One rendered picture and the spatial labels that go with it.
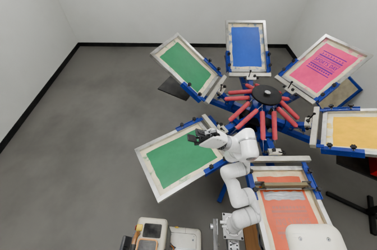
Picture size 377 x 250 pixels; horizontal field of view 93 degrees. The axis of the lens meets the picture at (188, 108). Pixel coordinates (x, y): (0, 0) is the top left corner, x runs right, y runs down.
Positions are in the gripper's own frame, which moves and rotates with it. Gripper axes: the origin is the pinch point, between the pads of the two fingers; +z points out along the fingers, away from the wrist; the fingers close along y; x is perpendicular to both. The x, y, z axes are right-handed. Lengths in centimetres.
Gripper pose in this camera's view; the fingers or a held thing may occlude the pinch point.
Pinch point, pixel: (194, 135)
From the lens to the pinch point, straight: 75.3
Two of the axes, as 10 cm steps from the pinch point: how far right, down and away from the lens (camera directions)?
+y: 6.0, -5.0, -6.2
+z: -7.9, -2.7, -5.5
